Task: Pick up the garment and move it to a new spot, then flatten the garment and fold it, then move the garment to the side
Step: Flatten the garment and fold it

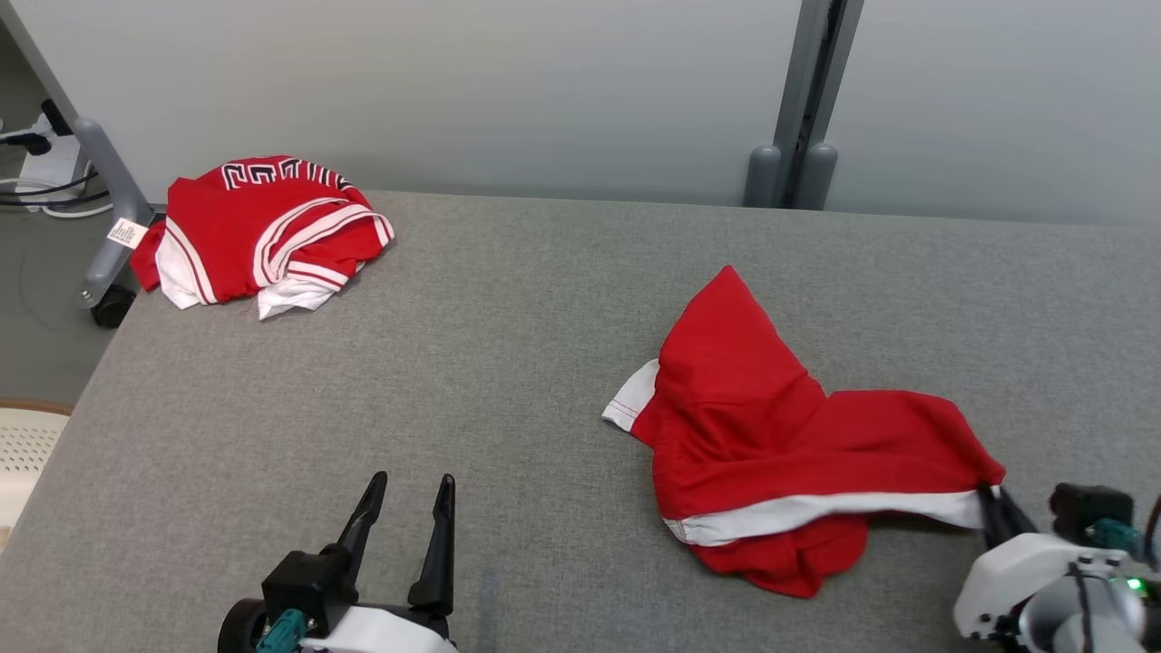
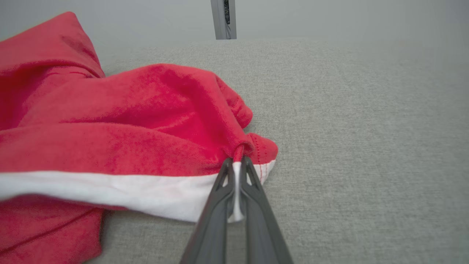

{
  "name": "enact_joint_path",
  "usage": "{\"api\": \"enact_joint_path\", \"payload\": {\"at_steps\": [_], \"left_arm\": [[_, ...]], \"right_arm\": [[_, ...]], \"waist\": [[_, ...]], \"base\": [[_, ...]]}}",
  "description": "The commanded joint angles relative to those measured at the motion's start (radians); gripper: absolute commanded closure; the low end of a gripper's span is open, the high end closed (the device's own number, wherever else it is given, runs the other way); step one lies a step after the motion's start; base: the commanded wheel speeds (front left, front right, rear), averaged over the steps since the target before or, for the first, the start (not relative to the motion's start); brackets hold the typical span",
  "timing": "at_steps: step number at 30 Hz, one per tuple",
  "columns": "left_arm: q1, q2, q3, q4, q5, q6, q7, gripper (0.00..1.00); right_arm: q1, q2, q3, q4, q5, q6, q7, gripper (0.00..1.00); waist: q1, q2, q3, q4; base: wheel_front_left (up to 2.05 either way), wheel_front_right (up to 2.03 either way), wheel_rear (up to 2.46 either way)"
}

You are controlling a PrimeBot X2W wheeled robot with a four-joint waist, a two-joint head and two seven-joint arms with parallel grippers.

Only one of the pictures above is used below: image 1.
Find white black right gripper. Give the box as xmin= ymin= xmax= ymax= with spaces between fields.
xmin=952 ymin=483 xmax=1104 ymax=641

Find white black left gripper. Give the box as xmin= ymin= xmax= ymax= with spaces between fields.
xmin=299 ymin=471 xmax=460 ymax=653

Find red shorts with white band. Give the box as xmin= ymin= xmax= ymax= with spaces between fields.
xmin=602 ymin=265 xmax=1008 ymax=599

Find red white lettered basketball jersey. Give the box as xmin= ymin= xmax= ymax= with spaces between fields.
xmin=107 ymin=156 xmax=396 ymax=321

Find black caster wheel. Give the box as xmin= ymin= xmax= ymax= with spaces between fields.
xmin=91 ymin=284 xmax=137 ymax=329

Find beige perforated laundry basket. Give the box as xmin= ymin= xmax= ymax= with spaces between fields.
xmin=0 ymin=399 xmax=73 ymax=531

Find grey tubular partition leg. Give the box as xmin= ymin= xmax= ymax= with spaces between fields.
xmin=73 ymin=116 xmax=169 ymax=311

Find white power strip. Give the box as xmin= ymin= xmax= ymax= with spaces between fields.
xmin=16 ymin=113 xmax=92 ymax=214

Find teal right camera connector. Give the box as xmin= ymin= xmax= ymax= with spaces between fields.
xmin=1088 ymin=519 xmax=1146 ymax=556

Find teal camera connector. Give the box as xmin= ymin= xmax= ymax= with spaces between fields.
xmin=256 ymin=609 xmax=309 ymax=653
xmin=1088 ymin=519 xmax=1146 ymax=556

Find teal left camera connector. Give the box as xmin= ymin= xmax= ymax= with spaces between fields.
xmin=256 ymin=609 xmax=309 ymax=653

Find grey cylindrical post foot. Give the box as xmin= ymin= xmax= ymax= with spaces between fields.
xmin=798 ymin=142 xmax=839 ymax=211
xmin=744 ymin=145 xmax=783 ymax=210

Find white floor cable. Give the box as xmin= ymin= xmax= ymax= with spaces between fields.
xmin=41 ymin=195 xmax=114 ymax=220

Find grey metal partition post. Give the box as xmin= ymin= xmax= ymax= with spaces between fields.
xmin=769 ymin=0 xmax=867 ymax=210

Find black floor cable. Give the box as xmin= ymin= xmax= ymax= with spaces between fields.
xmin=0 ymin=172 xmax=99 ymax=211

